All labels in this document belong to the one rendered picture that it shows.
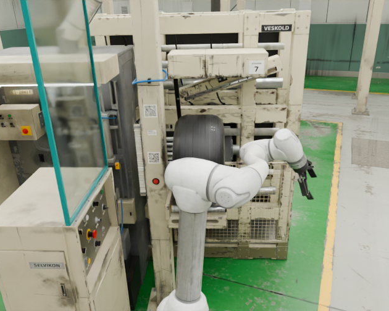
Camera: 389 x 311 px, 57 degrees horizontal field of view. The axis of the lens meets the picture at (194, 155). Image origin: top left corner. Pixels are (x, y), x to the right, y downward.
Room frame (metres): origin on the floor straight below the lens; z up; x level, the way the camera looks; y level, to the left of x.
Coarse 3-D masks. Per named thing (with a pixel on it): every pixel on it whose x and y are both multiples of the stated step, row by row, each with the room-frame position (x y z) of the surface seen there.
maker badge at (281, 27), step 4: (280, 24) 2.47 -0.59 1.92; (284, 24) 2.47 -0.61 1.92; (288, 24) 2.47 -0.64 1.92; (264, 28) 2.48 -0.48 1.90; (268, 28) 2.48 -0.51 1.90; (272, 28) 2.48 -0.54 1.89; (276, 28) 2.47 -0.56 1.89; (280, 28) 2.47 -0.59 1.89; (284, 28) 2.47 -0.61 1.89; (288, 28) 2.47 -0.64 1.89
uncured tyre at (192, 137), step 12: (180, 120) 1.99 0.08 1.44; (192, 120) 1.97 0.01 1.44; (204, 120) 1.96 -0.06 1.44; (216, 120) 1.97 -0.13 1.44; (180, 132) 1.88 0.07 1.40; (192, 132) 1.87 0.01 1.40; (204, 132) 1.87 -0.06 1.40; (216, 132) 1.87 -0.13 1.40; (180, 144) 1.82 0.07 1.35; (192, 144) 1.81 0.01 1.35; (204, 144) 1.81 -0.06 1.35; (216, 144) 1.81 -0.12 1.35; (180, 156) 1.78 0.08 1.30; (192, 156) 1.78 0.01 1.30; (204, 156) 1.77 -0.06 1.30; (216, 156) 1.77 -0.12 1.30
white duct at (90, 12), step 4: (88, 0) 2.26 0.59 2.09; (92, 0) 2.26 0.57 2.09; (96, 0) 2.27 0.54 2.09; (100, 0) 2.29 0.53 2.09; (88, 4) 2.26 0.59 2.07; (92, 4) 2.26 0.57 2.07; (96, 4) 2.28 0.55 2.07; (88, 8) 2.26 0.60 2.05; (92, 8) 2.27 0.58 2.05; (96, 8) 2.31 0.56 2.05; (88, 12) 2.27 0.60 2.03; (92, 12) 2.29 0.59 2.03; (88, 16) 2.28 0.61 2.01; (88, 20) 2.31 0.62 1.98
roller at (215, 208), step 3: (171, 207) 1.89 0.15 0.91; (174, 207) 1.88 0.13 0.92; (177, 207) 1.87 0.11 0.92; (210, 207) 1.86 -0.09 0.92; (213, 207) 1.86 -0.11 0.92; (216, 207) 1.86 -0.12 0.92; (219, 207) 1.86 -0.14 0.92; (171, 210) 1.88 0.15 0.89; (174, 210) 1.87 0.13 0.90; (177, 210) 1.87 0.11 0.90; (207, 210) 1.86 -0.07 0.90; (210, 210) 1.85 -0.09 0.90; (213, 210) 1.85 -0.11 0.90; (216, 210) 1.85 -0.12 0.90; (219, 210) 1.85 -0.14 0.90; (222, 210) 1.85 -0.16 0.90; (225, 210) 1.85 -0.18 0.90
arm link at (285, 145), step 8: (280, 136) 1.46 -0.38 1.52; (288, 136) 1.45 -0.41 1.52; (296, 136) 1.49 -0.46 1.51; (272, 144) 1.50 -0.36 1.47; (280, 144) 1.45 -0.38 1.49; (288, 144) 1.44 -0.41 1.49; (296, 144) 1.46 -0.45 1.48; (272, 152) 1.49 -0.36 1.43; (280, 152) 1.46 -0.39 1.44; (288, 152) 1.45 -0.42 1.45; (296, 152) 1.46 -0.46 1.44; (288, 160) 1.49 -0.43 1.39; (296, 160) 1.48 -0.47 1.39
